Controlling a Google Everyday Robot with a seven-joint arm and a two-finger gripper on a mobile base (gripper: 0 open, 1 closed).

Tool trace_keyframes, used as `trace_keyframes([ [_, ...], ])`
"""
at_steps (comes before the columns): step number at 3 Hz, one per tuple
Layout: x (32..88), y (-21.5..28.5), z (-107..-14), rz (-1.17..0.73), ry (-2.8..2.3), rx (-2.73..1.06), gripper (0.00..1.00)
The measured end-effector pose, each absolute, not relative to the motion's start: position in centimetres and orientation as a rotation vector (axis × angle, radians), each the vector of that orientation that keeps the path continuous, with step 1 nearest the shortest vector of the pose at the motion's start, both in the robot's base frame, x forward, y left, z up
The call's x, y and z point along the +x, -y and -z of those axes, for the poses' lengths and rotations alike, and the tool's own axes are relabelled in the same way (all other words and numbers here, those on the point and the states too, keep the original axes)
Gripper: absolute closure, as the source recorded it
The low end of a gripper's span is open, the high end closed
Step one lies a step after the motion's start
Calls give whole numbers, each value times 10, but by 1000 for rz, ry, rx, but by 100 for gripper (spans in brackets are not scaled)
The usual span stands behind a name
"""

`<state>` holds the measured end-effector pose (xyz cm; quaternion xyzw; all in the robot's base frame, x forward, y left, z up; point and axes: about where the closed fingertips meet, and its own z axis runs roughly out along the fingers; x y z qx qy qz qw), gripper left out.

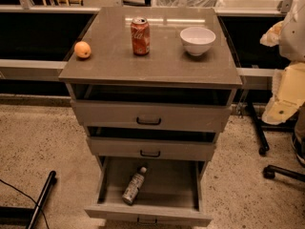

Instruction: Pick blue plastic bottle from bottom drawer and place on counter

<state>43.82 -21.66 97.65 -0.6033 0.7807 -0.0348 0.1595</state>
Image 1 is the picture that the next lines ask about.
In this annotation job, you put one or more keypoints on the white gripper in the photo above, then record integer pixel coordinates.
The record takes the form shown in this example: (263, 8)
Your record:
(293, 37)

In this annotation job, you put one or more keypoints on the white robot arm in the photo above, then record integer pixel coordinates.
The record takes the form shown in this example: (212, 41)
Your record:
(289, 34)

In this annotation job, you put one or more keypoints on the grey drawer cabinet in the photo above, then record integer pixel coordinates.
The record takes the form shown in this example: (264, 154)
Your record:
(167, 65)

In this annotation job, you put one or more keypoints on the grey bottom drawer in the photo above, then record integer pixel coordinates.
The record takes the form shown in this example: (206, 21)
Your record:
(171, 193)

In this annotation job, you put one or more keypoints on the grey drawer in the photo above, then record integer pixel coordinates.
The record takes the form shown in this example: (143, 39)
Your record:
(171, 193)
(146, 143)
(173, 109)

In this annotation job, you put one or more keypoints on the grey middle drawer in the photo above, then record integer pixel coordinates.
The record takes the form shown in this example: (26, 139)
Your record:
(146, 143)

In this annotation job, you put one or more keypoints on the grey top drawer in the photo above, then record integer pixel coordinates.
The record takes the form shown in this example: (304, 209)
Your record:
(173, 109)

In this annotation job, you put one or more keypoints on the person leg with shoe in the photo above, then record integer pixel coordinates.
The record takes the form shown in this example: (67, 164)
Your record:
(298, 137)

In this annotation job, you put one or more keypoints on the white bowl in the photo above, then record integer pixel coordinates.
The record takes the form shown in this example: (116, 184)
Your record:
(197, 40)

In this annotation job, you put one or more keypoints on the red soda can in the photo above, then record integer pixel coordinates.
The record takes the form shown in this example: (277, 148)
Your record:
(140, 32)

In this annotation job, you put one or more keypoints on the orange fruit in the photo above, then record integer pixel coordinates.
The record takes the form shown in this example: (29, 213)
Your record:
(82, 49)

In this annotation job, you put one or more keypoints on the black stand leg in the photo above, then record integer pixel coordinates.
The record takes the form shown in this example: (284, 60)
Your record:
(28, 217)

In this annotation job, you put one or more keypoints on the aluminium frame rail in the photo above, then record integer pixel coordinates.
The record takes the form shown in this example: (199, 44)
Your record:
(36, 70)

